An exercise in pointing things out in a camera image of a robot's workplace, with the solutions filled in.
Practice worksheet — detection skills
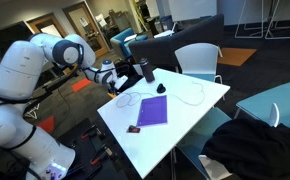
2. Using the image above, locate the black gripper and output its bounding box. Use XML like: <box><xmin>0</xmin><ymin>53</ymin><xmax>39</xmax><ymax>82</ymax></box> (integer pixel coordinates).
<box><xmin>107</xmin><ymin>73</ymin><xmax>130</xmax><ymax>97</ymax></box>

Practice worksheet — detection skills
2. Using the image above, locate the white cable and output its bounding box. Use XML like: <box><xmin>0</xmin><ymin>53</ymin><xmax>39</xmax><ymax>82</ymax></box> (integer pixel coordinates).
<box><xmin>115</xmin><ymin>81</ymin><xmax>206</xmax><ymax>109</ymax></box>

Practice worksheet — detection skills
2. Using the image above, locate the black backpack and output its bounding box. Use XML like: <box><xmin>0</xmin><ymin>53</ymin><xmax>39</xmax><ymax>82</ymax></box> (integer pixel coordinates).
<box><xmin>113</xmin><ymin>59</ymin><xmax>144</xmax><ymax>93</ymax></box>

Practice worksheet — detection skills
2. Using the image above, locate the dark water bottle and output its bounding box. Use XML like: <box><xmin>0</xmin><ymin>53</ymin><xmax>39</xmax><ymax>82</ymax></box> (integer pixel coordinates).
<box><xmin>138</xmin><ymin>57</ymin><xmax>156</xmax><ymax>84</ymax></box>

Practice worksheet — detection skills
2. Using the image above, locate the purple notebook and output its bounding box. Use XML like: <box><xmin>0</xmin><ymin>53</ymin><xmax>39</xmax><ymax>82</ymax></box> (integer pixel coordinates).
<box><xmin>135</xmin><ymin>94</ymin><xmax>169</xmax><ymax>128</ymax></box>

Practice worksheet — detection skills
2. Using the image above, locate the small black round device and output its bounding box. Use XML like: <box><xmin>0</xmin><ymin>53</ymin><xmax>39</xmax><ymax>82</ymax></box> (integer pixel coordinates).
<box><xmin>156</xmin><ymin>83</ymin><xmax>167</xmax><ymax>94</ymax></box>

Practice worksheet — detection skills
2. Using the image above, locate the blue armchair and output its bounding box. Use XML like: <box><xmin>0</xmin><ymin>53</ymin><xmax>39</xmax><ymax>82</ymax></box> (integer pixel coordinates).
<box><xmin>109</xmin><ymin>27</ymin><xmax>149</xmax><ymax>61</ymax></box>

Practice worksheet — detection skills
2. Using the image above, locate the black tripod stand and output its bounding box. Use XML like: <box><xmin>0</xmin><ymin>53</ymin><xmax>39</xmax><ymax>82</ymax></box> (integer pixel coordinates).
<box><xmin>26</xmin><ymin>70</ymin><xmax>80</xmax><ymax>113</ymax></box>

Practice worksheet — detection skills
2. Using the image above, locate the wooden door with window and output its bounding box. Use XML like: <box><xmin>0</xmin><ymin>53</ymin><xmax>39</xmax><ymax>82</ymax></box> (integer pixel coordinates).
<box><xmin>26</xmin><ymin>13</ymin><xmax>68</xmax><ymax>39</ymax></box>
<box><xmin>62</xmin><ymin>1</ymin><xmax>110</xmax><ymax>59</ymax></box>

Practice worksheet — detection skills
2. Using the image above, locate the black robot mounting cart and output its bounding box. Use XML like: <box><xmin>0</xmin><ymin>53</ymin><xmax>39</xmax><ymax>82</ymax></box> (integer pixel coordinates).
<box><xmin>56</xmin><ymin>117</ymin><xmax>123</xmax><ymax>180</ymax></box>

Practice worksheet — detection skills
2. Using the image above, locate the small white side table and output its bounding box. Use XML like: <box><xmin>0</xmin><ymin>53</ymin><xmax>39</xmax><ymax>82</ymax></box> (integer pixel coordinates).
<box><xmin>153</xmin><ymin>29</ymin><xmax>177</xmax><ymax>39</ymax></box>

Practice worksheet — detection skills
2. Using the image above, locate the blue recycling bin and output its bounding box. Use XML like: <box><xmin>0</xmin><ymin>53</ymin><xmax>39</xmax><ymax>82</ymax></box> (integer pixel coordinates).
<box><xmin>159</xmin><ymin>15</ymin><xmax>173</xmax><ymax>32</ymax></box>

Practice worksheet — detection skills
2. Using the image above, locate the dark grey sofa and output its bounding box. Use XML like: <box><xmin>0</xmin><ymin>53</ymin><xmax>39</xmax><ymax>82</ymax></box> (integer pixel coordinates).
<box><xmin>128</xmin><ymin>13</ymin><xmax>226</xmax><ymax>73</ymax></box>

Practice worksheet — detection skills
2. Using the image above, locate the white whiteboard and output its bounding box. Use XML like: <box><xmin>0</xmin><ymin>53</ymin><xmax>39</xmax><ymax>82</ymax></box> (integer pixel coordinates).
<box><xmin>167</xmin><ymin>0</ymin><xmax>218</xmax><ymax>23</ymax></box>

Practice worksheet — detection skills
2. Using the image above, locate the black jacket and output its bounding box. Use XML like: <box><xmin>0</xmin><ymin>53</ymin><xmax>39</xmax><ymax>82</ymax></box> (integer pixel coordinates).
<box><xmin>200</xmin><ymin>117</ymin><xmax>290</xmax><ymax>180</ymax></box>

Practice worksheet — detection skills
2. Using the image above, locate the white chair backrest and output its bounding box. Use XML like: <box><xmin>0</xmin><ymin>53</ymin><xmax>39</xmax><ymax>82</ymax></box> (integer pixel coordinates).
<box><xmin>268</xmin><ymin>101</ymin><xmax>281</xmax><ymax>128</ymax></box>

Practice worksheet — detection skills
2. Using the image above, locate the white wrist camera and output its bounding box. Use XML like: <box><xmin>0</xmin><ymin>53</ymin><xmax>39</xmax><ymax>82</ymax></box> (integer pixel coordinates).
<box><xmin>115</xmin><ymin>75</ymin><xmax>130</xmax><ymax>90</ymax></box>

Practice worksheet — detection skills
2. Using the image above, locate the red handled clamp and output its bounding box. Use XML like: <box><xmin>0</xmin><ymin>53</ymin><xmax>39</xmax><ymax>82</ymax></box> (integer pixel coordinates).
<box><xmin>89</xmin><ymin>146</ymin><xmax>114</xmax><ymax>166</ymax></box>
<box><xmin>80</xmin><ymin>124</ymin><xmax>107</xmax><ymax>140</ymax></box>

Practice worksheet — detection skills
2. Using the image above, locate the white metal frame stand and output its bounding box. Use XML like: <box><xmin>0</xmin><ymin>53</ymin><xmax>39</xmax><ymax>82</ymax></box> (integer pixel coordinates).
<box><xmin>264</xmin><ymin>0</ymin><xmax>290</xmax><ymax>40</ymax></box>
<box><xmin>234</xmin><ymin>0</ymin><xmax>277</xmax><ymax>39</ymax></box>

